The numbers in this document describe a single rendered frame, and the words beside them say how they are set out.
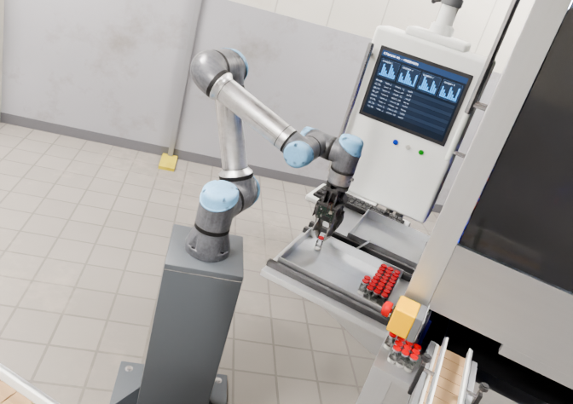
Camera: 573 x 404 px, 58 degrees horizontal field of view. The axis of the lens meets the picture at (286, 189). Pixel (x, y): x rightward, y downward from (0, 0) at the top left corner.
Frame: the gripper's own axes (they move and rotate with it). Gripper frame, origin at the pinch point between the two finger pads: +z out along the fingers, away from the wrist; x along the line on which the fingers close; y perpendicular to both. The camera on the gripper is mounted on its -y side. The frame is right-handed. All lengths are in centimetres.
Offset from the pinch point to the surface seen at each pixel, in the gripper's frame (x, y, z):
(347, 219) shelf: 0.5, -30.6, 5.8
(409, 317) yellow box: 35, 36, -9
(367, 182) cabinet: -5, -75, 6
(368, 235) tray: 11.0, -24.9, 5.6
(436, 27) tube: 0, -79, -67
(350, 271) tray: 13.2, 4.3, 5.5
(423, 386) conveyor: 44, 44, 1
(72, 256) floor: -133, -33, 93
